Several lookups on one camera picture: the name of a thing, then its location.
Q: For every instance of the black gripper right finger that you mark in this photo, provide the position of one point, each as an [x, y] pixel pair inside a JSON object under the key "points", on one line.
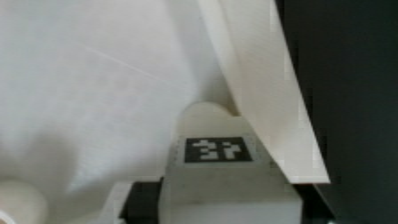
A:
{"points": [[319, 204]]}

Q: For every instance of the white U-shaped obstacle fence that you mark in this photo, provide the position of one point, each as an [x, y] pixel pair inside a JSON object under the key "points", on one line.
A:
{"points": [[250, 48]]}

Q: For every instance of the white square tabletop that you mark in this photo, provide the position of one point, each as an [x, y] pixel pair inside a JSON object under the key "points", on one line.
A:
{"points": [[106, 65]]}

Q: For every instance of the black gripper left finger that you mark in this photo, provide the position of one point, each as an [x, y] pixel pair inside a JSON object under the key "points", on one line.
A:
{"points": [[131, 203]]}

